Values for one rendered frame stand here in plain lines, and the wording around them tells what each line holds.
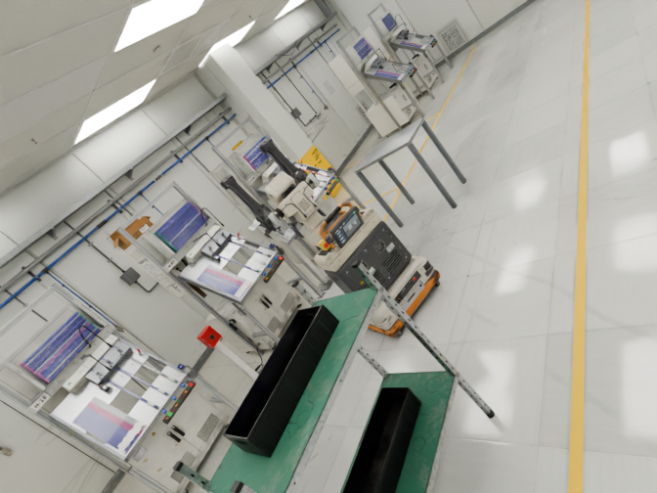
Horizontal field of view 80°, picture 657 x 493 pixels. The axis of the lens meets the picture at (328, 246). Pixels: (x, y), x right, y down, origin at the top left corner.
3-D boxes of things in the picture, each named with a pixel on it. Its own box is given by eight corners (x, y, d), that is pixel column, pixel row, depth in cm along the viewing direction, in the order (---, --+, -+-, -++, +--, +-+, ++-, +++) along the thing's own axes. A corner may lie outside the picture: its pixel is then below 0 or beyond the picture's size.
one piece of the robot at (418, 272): (427, 271, 293) (420, 263, 291) (394, 313, 282) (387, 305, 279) (424, 270, 296) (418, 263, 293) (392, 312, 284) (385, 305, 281)
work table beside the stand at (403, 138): (456, 207, 375) (408, 141, 349) (399, 228, 426) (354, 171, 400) (466, 180, 402) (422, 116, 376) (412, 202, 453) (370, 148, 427)
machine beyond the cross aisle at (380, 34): (456, 65, 828) (403, -19, 766) (446, 80, 778) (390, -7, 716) (404, 99, 926) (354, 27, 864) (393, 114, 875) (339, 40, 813)
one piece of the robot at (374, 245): (424, 267, 302) (358, 186, 275) (381, 322, 287) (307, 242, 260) (399, 264, 332) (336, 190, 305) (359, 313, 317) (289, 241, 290)
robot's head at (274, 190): (295, 178, 296) (281, 168, 302) (276, 197, 290) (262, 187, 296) (298, 189, 309) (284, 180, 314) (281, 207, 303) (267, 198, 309)
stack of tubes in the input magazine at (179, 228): (208, 219, 413) (189, 200, 405) (177, 251, 382) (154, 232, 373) (203, 222, 422) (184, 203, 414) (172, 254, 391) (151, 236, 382)
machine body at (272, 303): (305, 300, 451) (268, 263, 431) (275, 351, 408) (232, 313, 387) (274, 309, 497) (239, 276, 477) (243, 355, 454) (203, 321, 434)
